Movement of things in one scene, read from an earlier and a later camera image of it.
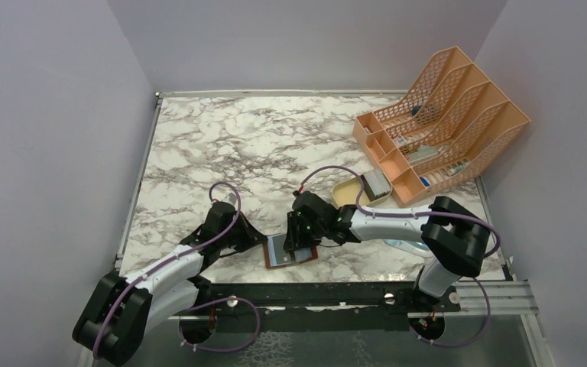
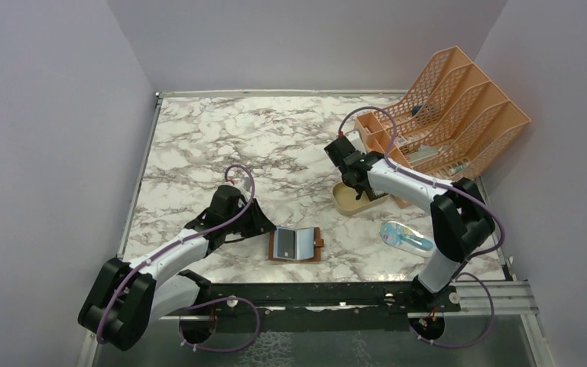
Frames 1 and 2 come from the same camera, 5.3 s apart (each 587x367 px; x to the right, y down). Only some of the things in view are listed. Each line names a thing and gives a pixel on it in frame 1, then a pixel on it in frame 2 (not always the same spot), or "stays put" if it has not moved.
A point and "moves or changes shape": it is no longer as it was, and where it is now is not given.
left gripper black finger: (249, 235) → (259, 223)
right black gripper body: (310, 235) → (345, 179)
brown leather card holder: (275, 255) moves or changes shape
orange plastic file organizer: (445, 128) stays put
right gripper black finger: (292, 237) → (364, 187)
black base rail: (321, 306) stays put
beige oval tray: (345, 193) stays put
